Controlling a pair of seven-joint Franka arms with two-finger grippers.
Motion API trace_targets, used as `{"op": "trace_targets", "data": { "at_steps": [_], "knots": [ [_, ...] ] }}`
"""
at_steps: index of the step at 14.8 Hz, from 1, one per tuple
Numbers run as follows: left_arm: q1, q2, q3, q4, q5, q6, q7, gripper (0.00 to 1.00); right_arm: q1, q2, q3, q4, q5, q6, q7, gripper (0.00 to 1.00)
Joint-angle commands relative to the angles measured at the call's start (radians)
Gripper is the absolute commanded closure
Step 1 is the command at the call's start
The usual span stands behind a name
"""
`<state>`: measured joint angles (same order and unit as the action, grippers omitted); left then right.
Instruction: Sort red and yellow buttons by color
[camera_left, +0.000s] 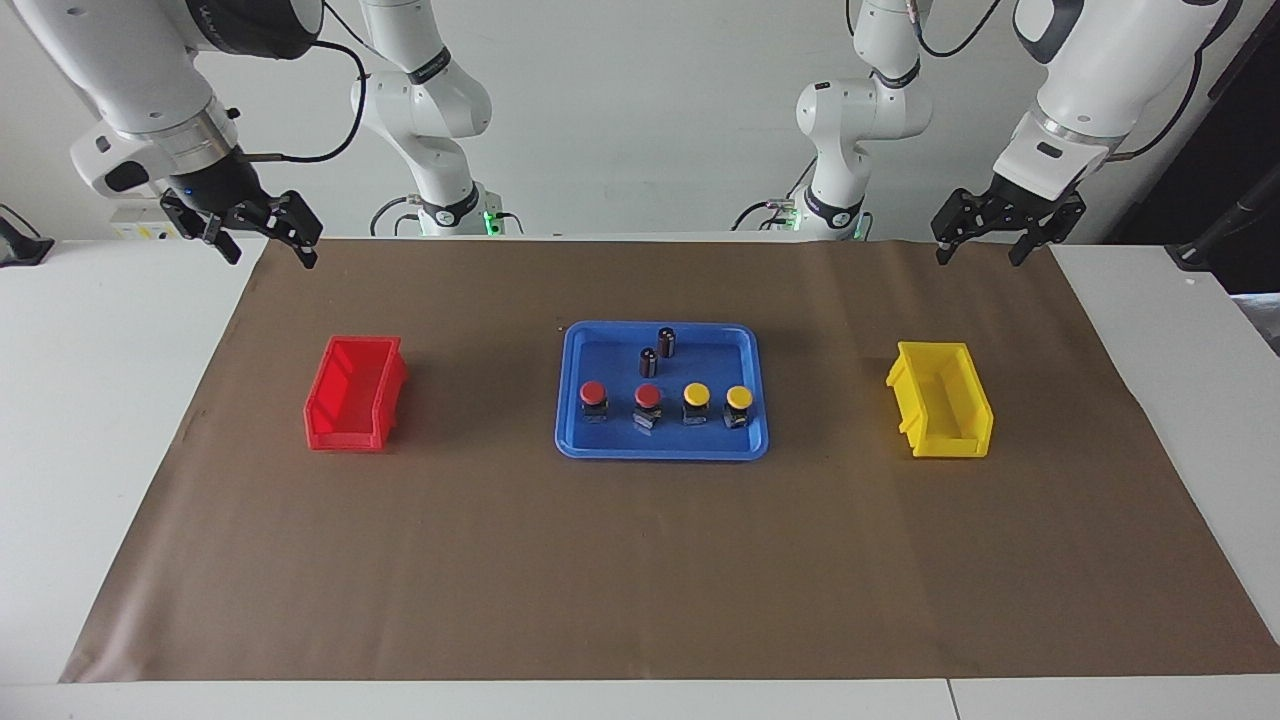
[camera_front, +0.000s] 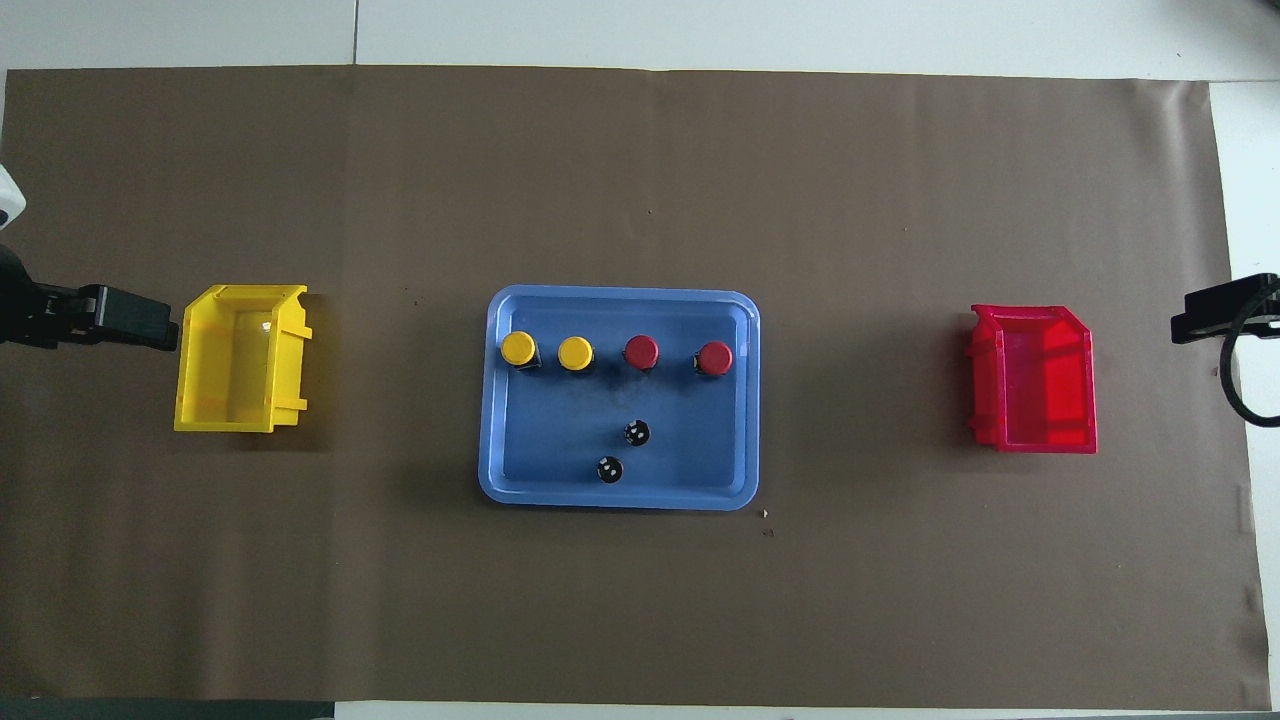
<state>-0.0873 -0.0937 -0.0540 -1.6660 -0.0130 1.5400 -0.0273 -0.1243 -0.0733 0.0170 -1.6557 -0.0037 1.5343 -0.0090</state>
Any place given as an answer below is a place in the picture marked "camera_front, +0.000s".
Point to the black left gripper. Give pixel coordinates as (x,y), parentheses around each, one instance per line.
(30,315)

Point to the yellow push button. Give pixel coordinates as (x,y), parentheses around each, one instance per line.
(518,348)
(575,353)

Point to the red push button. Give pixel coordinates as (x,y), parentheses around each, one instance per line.
(715,357)
(641,351)

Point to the yellow plastic storage bin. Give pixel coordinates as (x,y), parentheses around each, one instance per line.
(235,370)

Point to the red plastic storage bin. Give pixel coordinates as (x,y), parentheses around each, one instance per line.
(1040,400)

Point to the blue plastic tray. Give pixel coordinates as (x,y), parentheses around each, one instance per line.
(560,440)

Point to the small black cylinder component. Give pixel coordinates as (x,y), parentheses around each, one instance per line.
(637,433)
(610,470)

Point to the brown paper table mat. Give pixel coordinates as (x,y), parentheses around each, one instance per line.
(640,150)

